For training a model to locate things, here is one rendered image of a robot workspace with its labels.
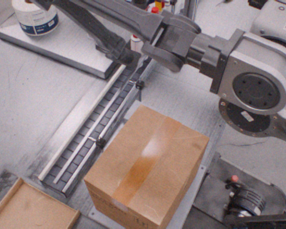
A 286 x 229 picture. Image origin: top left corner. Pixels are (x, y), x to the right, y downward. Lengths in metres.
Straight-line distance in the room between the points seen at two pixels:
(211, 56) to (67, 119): 0.84
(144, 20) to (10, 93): 0.94
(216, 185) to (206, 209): 0.15
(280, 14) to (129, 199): 0.55
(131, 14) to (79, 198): 0.70
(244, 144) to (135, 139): 1.48
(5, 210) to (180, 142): 0.67
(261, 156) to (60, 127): 1.47
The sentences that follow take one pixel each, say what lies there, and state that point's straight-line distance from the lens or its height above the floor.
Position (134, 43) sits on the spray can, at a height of 1.03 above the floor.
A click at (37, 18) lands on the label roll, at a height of 0.98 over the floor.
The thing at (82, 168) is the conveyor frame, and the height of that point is 0.86.
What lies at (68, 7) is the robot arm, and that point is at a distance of 0.90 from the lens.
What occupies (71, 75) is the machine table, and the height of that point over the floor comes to 0.83.
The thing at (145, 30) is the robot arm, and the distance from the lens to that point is 0.67.
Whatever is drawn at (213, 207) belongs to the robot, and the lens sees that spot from 1.75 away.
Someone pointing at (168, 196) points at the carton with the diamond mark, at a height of 1.12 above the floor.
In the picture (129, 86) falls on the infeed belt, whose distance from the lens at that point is 1.32.
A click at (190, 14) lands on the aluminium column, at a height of 1.08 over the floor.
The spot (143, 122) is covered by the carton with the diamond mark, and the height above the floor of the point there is 1.12.
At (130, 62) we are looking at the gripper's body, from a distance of 1.25.
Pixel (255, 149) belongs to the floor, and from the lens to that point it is 2.29.
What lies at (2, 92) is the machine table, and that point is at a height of 0.83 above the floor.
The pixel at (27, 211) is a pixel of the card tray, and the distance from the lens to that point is 1.18.
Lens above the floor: 1.89
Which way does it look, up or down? 56 degrees down
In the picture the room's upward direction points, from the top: straight up
